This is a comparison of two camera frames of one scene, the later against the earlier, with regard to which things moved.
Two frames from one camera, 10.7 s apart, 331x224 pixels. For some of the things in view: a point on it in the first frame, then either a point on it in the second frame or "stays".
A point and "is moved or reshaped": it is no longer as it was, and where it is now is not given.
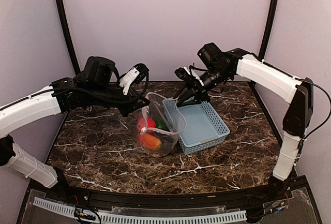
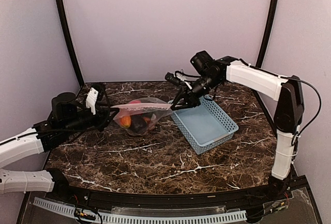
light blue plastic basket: x=196 y=126 is moved or reshaped
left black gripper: x=132 y=103 -> x=103 y=121
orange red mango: x=149 y=142 -> x=125 y=121
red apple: x=145 y=122 is moved or reshaped
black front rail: x=155 y=198 stays
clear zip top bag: x=159 y=125 is moved or reshaped
